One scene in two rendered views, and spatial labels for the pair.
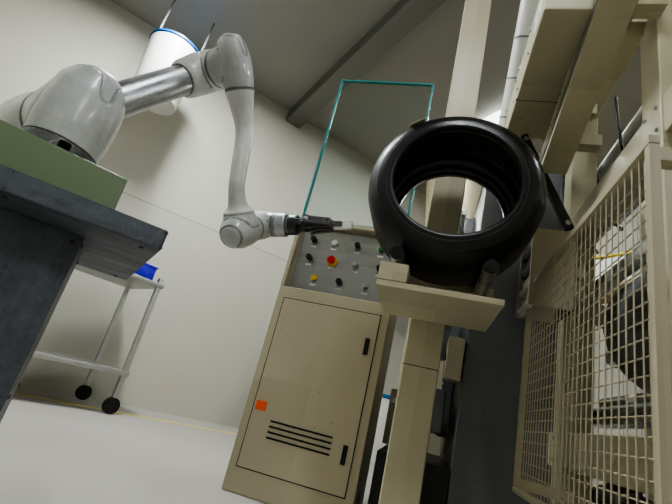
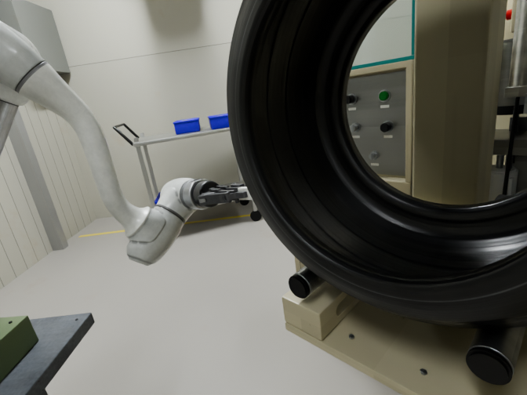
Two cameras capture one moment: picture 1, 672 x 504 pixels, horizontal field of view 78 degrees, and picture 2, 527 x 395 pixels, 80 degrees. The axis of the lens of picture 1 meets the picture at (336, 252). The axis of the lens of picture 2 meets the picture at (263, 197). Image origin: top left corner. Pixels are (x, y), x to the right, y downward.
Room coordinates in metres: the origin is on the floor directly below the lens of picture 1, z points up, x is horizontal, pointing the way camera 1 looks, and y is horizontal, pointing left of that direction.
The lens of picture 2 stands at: (0.77, -0.40, 1.23)
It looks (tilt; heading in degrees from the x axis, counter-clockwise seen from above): 18 degrees down; 32
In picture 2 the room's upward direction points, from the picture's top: 8 degrees counter-clockwise
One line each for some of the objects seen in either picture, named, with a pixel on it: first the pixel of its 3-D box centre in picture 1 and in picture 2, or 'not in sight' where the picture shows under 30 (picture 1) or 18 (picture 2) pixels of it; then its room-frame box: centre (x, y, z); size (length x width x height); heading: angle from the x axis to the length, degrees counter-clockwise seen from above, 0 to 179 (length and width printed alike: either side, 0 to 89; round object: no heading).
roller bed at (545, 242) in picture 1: (545, 276); not in sight; (1.44, -0.79, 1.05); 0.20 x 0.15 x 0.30; 165
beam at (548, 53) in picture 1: (557, 71); not in sight; (1.13, -0.62, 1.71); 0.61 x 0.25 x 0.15; 165
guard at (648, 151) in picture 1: (565, 363); not in sight; (1.02, -0.62, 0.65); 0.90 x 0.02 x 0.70; 165
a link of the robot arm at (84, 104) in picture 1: (80, 112); not in sight; (0.85, 0.66, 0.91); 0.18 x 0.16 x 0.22; 57
